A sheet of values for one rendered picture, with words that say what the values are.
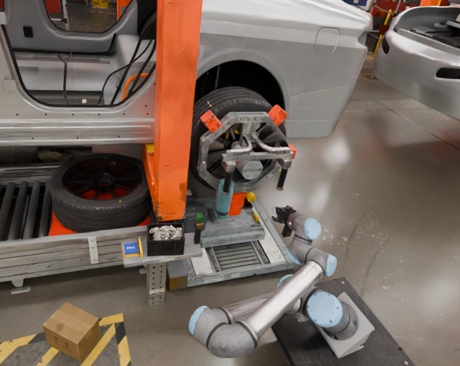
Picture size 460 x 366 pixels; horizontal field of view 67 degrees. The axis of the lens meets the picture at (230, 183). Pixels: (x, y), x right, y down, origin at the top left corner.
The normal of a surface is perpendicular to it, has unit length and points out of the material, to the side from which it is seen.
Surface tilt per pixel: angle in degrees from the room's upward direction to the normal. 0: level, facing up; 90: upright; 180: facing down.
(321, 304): 42
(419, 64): 86
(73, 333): 0
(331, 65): 90
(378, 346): 0
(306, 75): 90
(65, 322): 0
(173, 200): 90
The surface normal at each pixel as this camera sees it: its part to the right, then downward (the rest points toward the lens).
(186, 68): 0.32, 0.57
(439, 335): 0.14, -0.82
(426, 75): -0.89, 0.11
